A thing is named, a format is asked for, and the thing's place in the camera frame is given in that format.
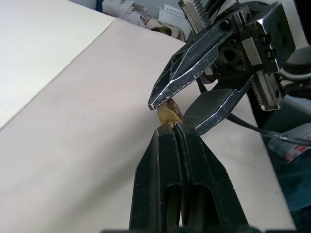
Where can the crumpled white cloth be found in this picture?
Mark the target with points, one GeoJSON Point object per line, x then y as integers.
{"type": "Point", "coordinates": [126, 11]}

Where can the brown tape roll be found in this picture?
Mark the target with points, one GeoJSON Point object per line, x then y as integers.
{"type": "Point", "coordinates": [167, 31]}

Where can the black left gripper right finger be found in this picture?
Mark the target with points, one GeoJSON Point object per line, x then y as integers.
{"type": "Point", "coordinates": [204, 174]}

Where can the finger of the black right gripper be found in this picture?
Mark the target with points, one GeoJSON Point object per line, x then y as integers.
{"type": "Point", "coordinates": [209, 106]}

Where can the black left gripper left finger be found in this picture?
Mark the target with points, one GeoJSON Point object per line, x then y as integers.
{"type": "Point", "coordinates": [155, 170]}

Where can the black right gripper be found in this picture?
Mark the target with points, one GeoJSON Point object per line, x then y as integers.
{"type": "Point", "coordinates": [255, 38]}

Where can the dark box with red label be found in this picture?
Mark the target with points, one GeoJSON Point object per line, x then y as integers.
{"type": "Point", "coordinates": [296, 165]}

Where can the white plastic basket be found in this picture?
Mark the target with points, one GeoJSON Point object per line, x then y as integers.
{"type": "Point", "coordinates": [170, 15]}

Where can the brass padlock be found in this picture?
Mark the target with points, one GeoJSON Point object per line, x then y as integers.
{"type": "Point", "coordinates": [167, 115]}

